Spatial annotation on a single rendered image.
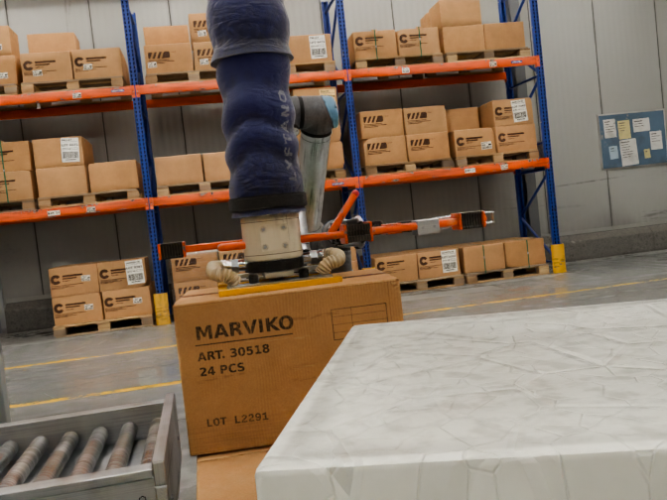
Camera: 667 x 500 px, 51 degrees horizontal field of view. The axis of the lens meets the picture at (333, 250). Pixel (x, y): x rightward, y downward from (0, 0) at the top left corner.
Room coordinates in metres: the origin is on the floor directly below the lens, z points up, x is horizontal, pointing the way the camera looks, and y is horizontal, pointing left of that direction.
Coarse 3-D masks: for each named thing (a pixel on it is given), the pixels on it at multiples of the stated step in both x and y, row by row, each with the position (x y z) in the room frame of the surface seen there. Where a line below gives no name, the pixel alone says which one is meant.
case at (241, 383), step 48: (336, 288) 1.85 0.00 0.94; (384, 288) 1.86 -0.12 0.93; (192, 336) 1.81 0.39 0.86; (240, 336) 1.82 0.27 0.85; (288, 336) 1.83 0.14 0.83; (336, 336) 1.85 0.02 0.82; (192, 384) 1.81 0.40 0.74; (240, 384) 1.82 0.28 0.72; (288, 384) 1.83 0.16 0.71; (192, 432) 1.81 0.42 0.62; (240, 432) 1.82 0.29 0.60
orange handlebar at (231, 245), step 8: (384, 224) 2.09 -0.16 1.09; (392, 224) 2.07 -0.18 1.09; (400, 224) 2.09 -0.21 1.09; (408, 224) 2.09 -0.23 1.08; (416, 224) 2.09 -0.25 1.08; (440, 224) 2.10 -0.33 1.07; (448, 224) 2.11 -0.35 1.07; (456, 224) 2.11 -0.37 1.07; (328, 232) 2.05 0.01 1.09; (336, 232) 2.05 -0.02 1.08; (376, 232) 2.07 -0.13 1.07; (384, 232) 2.07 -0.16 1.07; (392, 232) 2.08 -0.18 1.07; (400, 232) 2.08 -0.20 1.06; (232, 240) 2.28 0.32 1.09; (240, 240) 2.28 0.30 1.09; (304, 240) 2.03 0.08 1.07; (312, 240) 2.04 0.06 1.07; (320, 240) 2.05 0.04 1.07; (192, 248) 2.25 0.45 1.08; (200, 248) 2.26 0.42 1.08; (208, 248) 2.26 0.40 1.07; (216, 248) 2.27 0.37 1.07; (224, 248) 1.99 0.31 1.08; (232, 248) 2.00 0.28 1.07; (240, 248) 2.00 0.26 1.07
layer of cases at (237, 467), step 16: (256, 448) 1.83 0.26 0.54; (208, 464) 1.75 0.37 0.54; (224, 464) 1.74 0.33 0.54; (240, 464) 1.72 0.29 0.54; (256, 464) 1.71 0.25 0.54; (208, 480) 1.64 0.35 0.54; (224, 480) 1.62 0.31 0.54; (240, 480) 1.61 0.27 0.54; (208, 496) 1.54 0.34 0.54; (224, 496) 1.53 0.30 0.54; (240, 496) 1.52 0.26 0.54; (256, 496) 1.51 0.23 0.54
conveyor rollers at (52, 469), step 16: (96, 432) 2.15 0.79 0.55; (128, 432) 2.12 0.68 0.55; (0, 448) 2.08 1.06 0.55; (16, 448) 2.13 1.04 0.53; (32, 448) 2.04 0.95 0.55; (64, 448) 2.02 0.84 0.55; (96, 448) 2.00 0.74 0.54; (128, 448) 1.98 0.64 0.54; (144, 448) 1.96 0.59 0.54; (0, 464) 1.97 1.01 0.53; (16, 464) 1.91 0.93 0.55; (32, 464) 1.96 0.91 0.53; (48, 464) 1.87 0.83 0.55; (64, 464) 1.95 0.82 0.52; (80, 464) 1.84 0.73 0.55; (112, 464) 1.81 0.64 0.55; (16, 480) 1.80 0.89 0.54
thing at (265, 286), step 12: (252, 276) 1.93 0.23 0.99; (300, 276) 1.96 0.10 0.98; (312, 276) 1.97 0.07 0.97; (324, 276) 1.94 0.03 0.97; (336, 276) 1.94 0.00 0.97; (228, 288) 1.89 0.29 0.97; (240, 288) 1.89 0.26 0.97; (252, 288) 1.89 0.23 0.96; (264, 288) 1.90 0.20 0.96; (276, 288) 1.90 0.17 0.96; (288, 288) 1.91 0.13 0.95
